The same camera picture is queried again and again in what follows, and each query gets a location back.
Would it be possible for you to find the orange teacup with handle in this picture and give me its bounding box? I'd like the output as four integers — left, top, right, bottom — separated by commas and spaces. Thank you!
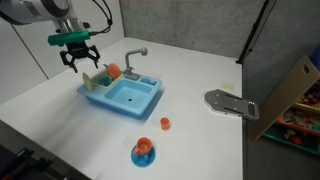
133, 136, 154, 156

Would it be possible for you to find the grey metal mounting plate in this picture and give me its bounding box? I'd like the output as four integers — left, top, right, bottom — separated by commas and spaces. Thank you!
204, 88, 261, 122

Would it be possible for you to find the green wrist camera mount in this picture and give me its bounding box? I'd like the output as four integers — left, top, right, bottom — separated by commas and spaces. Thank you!
47, 29, 92, 47

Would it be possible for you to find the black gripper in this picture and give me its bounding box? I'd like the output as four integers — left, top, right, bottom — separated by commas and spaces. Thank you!
59, 40, 101, 74

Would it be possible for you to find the light blue toy sink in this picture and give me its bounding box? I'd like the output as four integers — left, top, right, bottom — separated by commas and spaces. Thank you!
76, 71, 164, 121

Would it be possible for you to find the yellow sticky note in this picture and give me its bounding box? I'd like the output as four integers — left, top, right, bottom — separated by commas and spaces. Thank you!
220, 82, 236, 93

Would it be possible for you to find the yellow-green dish rack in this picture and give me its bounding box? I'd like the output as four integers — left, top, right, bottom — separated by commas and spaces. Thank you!
89, 68, 125, 90

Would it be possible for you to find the small orange cup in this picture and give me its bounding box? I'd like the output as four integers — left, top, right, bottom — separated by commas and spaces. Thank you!
159, 117, 171, 131

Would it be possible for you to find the blue saucer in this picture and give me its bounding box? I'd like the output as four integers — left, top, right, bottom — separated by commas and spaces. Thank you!
130, 144, 157, 169

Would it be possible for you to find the small blue toy cup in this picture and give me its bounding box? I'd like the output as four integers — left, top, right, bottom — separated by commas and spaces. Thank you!
99, 76, 111, 86

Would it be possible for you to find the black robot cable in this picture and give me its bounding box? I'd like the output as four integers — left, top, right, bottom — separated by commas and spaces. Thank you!
89, 0, 115, 37

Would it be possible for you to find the wooden toy shelf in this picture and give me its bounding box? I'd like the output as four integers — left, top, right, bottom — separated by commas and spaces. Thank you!
248, 55, 320, 143

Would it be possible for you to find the grey toy faucet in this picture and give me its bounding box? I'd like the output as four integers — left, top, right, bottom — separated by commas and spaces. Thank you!
123, 47, 149, 81

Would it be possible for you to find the black tripod pole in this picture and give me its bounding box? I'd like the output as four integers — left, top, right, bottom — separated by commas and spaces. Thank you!
235, 0, 272, 65

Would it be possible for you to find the shelf with colourful toys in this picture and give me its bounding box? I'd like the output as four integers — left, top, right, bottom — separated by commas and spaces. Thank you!
262, 78, 320, 156

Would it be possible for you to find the black equipment rig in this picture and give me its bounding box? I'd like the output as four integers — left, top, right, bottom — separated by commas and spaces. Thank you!
0, 143, 92, 180

